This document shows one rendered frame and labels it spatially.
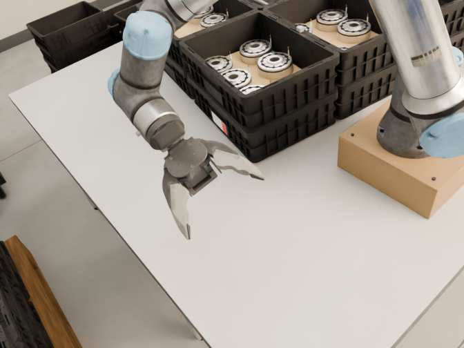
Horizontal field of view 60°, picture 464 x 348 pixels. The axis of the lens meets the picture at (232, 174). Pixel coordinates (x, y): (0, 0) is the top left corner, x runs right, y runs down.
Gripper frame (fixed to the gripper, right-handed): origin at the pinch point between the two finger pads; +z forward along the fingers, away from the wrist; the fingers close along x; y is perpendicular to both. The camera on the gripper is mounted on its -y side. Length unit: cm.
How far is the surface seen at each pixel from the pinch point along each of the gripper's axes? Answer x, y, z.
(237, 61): -33, 45, -54
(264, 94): -25.0, 25.0, -26.8
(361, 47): -54, 32, -24
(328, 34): -62, 51, -45
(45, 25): 15, 111, -214
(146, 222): 17.6, 35.8, -24.6
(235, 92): -19.8, 23.7, -31.6
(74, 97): 18, 58, -96
